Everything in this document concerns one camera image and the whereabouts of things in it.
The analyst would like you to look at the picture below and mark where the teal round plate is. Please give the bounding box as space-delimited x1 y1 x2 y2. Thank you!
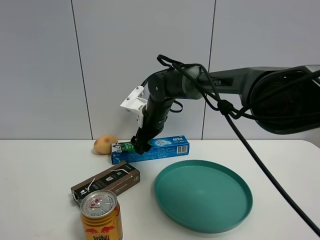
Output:
154 160 253 234

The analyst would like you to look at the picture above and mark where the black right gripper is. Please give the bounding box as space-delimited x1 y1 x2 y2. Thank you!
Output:
130 96 174 155

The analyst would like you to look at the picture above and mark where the blue Darlie toothpaste box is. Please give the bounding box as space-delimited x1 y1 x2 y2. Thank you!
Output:
111 135 190 165

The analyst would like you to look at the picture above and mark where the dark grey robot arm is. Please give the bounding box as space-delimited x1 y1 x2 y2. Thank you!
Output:
131 64 320 155

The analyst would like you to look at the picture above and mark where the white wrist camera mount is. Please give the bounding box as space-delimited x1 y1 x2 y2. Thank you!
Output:
120 85 148 128

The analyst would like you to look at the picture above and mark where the black cable bundle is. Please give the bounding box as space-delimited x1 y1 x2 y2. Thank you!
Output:
140 54 320 237

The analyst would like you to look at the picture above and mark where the brown coffee capsule box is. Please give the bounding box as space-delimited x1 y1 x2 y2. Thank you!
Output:
70 161 141 205

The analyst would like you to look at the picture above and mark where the gold Red Bull can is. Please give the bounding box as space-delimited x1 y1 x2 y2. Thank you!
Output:
80 190 123 240

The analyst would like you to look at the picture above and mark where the yellow potato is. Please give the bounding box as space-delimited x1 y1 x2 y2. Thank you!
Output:
93 134 118 155

